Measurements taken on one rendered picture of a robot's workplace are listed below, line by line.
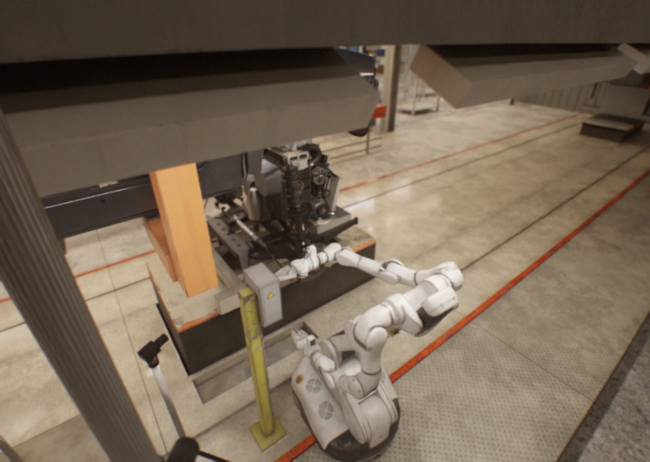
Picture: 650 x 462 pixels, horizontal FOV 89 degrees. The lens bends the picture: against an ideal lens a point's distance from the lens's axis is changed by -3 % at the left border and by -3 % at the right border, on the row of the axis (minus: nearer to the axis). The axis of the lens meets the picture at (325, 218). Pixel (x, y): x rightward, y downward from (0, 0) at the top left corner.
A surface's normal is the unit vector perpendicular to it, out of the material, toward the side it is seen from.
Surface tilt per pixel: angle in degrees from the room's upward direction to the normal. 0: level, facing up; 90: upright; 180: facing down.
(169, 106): 27
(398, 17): 90
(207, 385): 0
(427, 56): 90
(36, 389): 0
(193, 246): 90
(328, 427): 38
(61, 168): 117
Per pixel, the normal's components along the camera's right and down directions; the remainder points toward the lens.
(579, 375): 0.00, -0.88
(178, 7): 0.60, 0.39
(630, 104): -0.80, 0.29
